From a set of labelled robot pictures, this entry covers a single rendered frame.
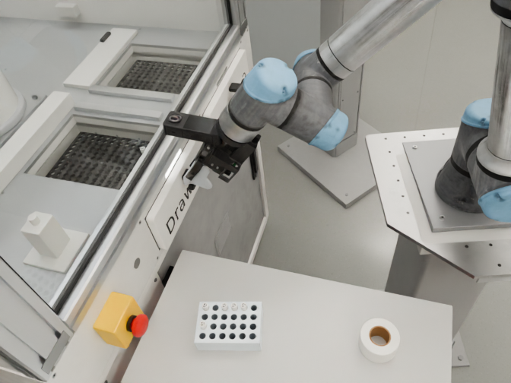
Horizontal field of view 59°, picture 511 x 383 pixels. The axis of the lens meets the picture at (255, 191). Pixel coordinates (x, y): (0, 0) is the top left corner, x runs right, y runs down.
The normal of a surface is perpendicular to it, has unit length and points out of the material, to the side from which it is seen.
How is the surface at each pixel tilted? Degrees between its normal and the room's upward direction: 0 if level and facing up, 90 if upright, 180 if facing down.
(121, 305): 0
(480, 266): 0
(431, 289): 90
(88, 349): 90
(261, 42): 90
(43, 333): 90
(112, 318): 0
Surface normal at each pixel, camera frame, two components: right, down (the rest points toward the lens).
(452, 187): -0.83, 0.21
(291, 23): -0.32, 0.74
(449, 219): -0.10, -0.68
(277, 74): 0.47, -0.44
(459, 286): 0.01, 0.76
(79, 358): 0.95, 0.15
